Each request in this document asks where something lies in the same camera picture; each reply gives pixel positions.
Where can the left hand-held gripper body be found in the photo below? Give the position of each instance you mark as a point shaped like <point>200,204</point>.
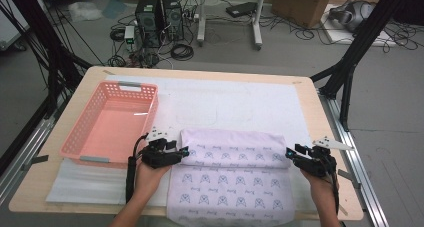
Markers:
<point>160,157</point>

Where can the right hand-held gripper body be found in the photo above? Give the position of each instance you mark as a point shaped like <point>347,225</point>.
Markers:
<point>316,163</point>

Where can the pink plastic basket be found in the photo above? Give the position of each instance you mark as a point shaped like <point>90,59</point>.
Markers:
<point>113,130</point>

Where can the lilac printed towel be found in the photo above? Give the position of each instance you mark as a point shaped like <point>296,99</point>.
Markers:
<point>233,187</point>

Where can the person's right hand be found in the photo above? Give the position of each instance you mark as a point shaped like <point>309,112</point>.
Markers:
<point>321,190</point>

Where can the person's left hand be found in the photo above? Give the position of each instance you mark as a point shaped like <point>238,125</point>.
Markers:
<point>148,182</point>

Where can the white grid mat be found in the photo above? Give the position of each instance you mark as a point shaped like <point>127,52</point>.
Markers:
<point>233,100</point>

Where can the white floor board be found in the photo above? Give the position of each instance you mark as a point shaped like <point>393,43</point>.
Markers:
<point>336,35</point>

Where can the small white power box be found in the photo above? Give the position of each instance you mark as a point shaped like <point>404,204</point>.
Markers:
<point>129,33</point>

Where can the large black computer tower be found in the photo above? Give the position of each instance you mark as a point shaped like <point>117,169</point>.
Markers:
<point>148,20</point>

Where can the slim black computer tower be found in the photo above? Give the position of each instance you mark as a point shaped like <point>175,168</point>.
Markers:
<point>173,17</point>

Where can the white metal stand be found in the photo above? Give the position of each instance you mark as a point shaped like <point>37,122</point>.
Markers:
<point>258,27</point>

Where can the grey headset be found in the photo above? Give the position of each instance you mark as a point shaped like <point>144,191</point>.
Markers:
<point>350,15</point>

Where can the open cardboard box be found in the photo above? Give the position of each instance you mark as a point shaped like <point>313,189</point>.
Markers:
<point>300,5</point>

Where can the black flat device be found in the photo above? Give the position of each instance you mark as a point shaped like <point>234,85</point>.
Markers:
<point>240,9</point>

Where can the clear plastic bag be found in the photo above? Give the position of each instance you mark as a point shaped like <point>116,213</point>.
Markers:
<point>85,12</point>

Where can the grey table bracket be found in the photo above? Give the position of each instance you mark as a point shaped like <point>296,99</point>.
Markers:
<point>36,160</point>
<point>350,178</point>

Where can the aluminium rail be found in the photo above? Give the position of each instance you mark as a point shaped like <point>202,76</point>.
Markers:
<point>353,127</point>
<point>30,143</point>

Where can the black metal frame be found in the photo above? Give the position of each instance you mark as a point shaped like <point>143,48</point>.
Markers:
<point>53,53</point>
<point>363,33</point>

